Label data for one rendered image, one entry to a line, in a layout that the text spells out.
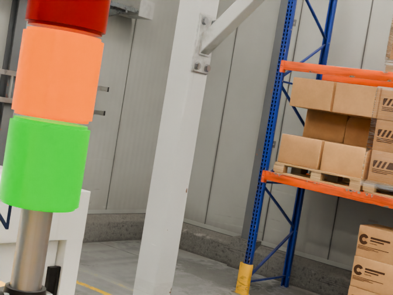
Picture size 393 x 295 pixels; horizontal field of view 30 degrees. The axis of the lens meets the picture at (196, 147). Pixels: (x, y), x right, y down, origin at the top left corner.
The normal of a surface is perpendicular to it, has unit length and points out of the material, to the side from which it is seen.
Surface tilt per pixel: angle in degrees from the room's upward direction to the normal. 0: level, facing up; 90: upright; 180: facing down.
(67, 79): 90
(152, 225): 90
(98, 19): 90
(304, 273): 90
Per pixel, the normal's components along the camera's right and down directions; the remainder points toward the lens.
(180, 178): 0.77, 0.16
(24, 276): 0.11, 0.07
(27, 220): -0.39, -0.02
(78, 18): 0.48, 0.12
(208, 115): -0.62, -0.06
